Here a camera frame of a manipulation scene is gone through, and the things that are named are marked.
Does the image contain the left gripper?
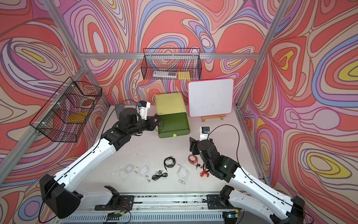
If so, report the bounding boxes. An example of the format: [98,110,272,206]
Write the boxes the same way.
[126,116,161,137]

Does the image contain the red earphones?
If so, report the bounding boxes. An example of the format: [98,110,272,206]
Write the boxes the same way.
[200,164,210,177]
[188,155,202,168]

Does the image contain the green drawer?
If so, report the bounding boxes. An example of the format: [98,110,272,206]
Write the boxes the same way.
[158,112,191,139]

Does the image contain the black earphones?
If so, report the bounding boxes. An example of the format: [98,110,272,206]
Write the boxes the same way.
[163,156,176,171]
[151,170,168,181]

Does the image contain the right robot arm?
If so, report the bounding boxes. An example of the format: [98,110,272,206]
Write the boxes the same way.
[189,138,305,224]

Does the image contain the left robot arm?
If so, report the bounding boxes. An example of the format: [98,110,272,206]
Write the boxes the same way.
[39,107,161,219]

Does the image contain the yellow green drawer cabinet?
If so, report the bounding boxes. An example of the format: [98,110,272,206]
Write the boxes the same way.
[155,92,186,115]

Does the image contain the red earphones bundled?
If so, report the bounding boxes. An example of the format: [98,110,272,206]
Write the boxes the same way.
[200,164,210,177]

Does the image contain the white earphones right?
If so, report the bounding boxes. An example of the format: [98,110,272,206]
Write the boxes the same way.
[177,164,189,185]

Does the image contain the white earphones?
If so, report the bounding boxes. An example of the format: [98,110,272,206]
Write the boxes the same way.
[177,164,189,185]
[134,165,151,183]
[111,164,136,181]

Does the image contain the white earphones middle left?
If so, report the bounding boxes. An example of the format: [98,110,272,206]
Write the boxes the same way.
[134,165,151,183]

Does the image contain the white earphones far left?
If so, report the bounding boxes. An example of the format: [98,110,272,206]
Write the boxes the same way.
[111,164,136,181]

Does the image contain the grey sponge block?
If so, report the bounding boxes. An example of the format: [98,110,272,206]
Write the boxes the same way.
[115,103,125,116]

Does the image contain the wooden easel stand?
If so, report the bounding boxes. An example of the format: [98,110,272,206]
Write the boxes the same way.
[201,114,227,122]

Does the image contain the pink framed whiteboard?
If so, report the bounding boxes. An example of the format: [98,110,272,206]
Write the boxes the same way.
[188,78,234,118]

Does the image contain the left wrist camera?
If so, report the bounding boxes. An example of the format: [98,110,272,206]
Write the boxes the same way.
[137,100,151,120]

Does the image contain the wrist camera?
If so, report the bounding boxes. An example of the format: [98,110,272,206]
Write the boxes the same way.
[137,100,151,120]
[200,127,210,141]

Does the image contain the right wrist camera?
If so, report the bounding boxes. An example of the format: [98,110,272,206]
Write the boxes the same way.
[200,127,210,141]

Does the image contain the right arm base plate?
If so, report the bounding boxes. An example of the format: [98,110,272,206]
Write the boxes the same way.
[203,194,236,210]

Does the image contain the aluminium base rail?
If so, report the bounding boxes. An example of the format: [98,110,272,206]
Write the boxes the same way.
[55,191,289,224]

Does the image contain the back black wire basket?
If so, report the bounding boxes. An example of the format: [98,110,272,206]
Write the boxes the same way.
[141,47,202,82]

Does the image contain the black wire basket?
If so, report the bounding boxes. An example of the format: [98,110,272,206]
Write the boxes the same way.
[29,77,103,142]
[141,47,202,82]

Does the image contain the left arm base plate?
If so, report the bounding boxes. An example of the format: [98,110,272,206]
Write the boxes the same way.
[95,195,134,211]

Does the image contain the left black wire basket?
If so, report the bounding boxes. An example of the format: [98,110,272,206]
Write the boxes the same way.
[29,77,103,142]

